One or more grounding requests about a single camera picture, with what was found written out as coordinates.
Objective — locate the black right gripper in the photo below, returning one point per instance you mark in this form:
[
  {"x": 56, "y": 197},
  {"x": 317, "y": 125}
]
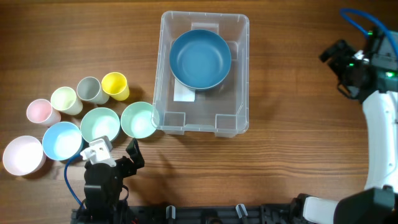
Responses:
[{"x": 347, "y": 53}]

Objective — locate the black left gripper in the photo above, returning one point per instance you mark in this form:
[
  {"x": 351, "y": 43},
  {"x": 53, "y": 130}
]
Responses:
[{"x": 136, "y": 155}]

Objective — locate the light blue bowl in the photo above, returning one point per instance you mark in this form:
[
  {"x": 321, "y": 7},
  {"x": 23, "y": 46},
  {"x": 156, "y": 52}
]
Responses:
[{"x": 62, "y": 141}]

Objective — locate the clear plastic storage container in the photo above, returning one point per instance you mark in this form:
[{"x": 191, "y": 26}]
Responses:
[{"x": 222, "y": 110}]

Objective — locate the pale pink bowl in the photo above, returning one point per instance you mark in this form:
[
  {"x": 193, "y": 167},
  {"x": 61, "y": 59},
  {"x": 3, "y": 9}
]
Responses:
[{"x": 23, "y": 155}]

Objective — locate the dark blue bowl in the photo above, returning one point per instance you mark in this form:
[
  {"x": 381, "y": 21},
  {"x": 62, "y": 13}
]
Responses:
[{"x": 200, "y": 59}]

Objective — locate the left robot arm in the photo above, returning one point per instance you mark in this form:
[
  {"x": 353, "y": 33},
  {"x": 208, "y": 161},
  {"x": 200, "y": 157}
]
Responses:
[{"x": 104, "y": 204}]

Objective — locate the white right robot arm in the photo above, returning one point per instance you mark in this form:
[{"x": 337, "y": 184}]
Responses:
[{"x": 377, "y": 203}]

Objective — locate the white label in container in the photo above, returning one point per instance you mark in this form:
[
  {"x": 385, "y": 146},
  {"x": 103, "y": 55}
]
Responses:
[{"x": 183, "y": 93}]

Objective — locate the small mint green bowl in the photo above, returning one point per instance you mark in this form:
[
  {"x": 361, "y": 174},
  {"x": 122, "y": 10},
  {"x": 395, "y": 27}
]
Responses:
[{"x": 140, "y": 120}]

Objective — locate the large mint green bowl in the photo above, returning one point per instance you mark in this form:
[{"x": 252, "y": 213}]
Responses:
[{"x": 100, "y": 122}]

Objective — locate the yellow cup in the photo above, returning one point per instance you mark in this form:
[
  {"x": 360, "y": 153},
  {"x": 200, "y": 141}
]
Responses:
[{"x": 116, "y": 86}]

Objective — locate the grey cup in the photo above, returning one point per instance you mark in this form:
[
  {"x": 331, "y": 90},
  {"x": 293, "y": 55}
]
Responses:
[{"x": 89, "y": 89}]

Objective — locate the light green cup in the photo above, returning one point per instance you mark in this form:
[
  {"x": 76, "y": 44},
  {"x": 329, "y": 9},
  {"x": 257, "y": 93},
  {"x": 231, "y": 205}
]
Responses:
[{"x": 65, "y": 100}]

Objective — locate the pink cup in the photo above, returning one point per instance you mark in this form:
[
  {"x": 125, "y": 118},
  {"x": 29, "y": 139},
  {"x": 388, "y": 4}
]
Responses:
[{"x": 41, "y": 112}]

